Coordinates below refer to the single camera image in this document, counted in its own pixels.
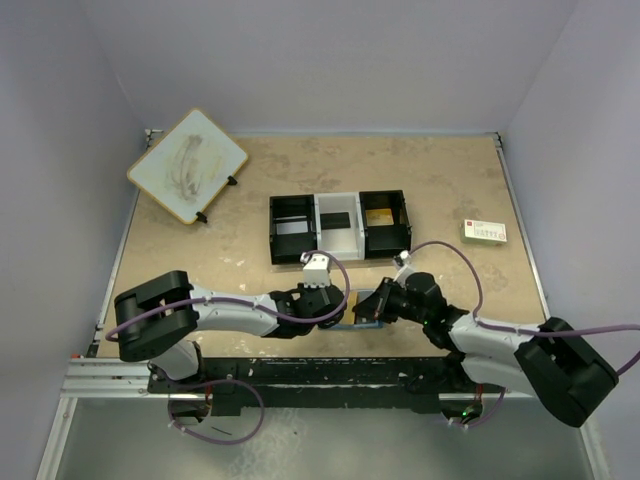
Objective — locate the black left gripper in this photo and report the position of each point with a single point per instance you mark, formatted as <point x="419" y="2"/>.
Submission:
<point x="333" y="306"/>

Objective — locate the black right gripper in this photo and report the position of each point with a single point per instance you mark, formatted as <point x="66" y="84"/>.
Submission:
<point x="382" y="300"/>

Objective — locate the blue leather card holder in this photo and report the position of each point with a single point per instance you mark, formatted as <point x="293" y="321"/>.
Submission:
<point x="363" y="293"/>

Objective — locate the gold credit card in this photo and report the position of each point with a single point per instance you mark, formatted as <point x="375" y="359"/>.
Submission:
<point x="349" y="317"/>

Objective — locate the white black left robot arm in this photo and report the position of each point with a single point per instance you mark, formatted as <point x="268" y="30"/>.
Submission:
<point x="154" y="319"/>

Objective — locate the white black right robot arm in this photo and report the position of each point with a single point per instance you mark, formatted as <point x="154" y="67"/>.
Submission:
<point x="548" y="361"/>

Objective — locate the white card in tray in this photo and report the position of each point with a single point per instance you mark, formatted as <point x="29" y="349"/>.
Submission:
<point x="293" y="227"/>

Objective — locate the black card in tray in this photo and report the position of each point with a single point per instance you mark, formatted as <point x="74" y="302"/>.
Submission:
<point x="335" y="220"/>

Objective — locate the gold card in tray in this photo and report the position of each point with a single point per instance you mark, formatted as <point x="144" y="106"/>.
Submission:
<point x="379" y="217"/>

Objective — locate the small white card box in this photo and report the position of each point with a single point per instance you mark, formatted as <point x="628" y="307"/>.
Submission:
<point x="483" y="232"/>

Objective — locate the black and white tray organizer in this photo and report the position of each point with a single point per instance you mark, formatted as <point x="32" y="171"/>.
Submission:
<point x="352" y="226"/>

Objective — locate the black whiteboard stand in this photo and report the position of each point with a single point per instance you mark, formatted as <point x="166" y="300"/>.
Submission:
<point x="217" y="200"/>

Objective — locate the yellow-framed whiteboard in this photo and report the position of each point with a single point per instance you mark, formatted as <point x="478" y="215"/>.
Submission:
<point x="188" y="166"/>

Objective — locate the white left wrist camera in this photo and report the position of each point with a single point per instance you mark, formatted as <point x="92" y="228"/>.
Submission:
<point x="316" y="270"/>

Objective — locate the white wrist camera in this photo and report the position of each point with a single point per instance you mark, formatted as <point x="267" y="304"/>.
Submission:
<point x="316" y="270"/>
<point x="404" y="269"/>

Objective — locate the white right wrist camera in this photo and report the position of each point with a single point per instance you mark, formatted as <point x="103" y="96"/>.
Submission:
<point x="404" y="269"/>

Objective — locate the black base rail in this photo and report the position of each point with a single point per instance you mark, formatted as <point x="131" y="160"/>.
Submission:
<point x="228" y="385"/>

